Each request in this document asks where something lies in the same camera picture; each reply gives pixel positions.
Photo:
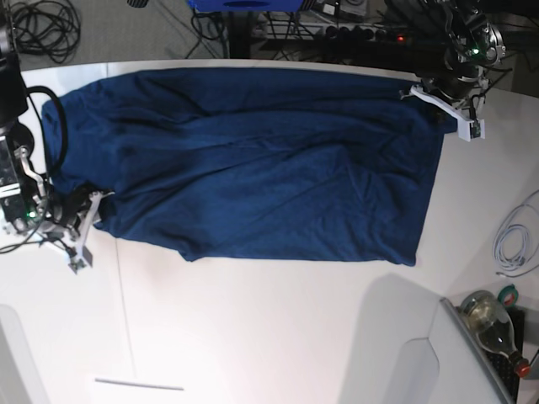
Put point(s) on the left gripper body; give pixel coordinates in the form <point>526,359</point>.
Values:
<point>460,92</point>

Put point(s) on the black power strip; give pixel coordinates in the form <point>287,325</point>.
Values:
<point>368,33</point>

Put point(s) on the blue box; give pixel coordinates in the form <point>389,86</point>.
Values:
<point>208,6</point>

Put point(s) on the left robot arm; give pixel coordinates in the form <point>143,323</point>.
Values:
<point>458,45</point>

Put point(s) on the black tray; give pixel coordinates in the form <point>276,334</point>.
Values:
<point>504,370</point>

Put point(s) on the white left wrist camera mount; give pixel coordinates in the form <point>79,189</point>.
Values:
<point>470,125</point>

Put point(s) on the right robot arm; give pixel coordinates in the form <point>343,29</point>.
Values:
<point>29,203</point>

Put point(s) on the clear plastic bottle red cap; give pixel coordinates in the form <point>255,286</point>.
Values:
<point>490,323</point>

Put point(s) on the green tape roll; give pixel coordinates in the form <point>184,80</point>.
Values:
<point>508,296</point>

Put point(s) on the blue t-shirt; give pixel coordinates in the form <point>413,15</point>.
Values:
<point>254,163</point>

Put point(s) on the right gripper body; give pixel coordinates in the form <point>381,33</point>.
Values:
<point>67,212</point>

